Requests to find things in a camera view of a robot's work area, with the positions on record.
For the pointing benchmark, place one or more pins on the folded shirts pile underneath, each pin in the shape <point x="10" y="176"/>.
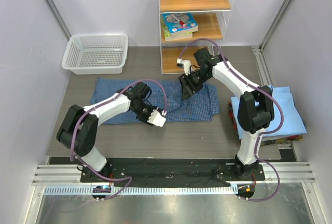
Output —
<point x="282" y="138"/>

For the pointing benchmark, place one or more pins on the red white marker pen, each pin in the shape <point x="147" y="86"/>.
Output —
<point x="182" y="24"/>

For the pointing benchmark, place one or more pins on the folded light blue shirt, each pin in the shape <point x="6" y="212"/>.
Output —
<point x="292" y="125"/>

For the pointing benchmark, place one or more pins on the green book underneath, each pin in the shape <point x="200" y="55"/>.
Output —
<point x="167" y="34"/>

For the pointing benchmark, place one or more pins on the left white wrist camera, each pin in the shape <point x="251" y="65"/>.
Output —
<point x="157" y="118"/>

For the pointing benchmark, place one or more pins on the blue children's book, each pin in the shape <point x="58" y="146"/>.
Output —
<point x="174" y="26"/>

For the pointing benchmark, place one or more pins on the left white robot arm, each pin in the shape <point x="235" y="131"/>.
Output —
<point x="79" y="127"/>

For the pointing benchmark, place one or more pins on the dark blue checkered shirt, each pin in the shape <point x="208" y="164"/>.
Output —
<point x="198" y="108"/>

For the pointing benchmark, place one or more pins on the aluminium rail frame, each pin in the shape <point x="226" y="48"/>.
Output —
<point x="65" y="180"/>

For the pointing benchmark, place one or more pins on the black mounting base plate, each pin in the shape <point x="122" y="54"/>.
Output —
<point x="152" y="172"/>

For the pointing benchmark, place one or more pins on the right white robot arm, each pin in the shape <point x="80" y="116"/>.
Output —
<point x="255" y="110"/>

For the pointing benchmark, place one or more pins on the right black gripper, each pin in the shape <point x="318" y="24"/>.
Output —
<point x="188" y="87"/>

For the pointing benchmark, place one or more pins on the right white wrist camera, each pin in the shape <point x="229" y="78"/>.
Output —
<point x="185" y="65"/>

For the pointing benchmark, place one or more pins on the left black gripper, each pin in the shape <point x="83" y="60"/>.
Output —
<point x="146" y="118"/>

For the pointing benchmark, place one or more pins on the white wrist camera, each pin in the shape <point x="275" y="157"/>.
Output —
<point x="157" y="118"/>
<point x="185" y="65"/>

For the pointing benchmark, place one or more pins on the white plastic laundry basket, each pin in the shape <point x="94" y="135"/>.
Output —
<point x="88" y="54"/>

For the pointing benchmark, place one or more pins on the white wire wooden shelf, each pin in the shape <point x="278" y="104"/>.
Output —
<point x="212" y="17"/>

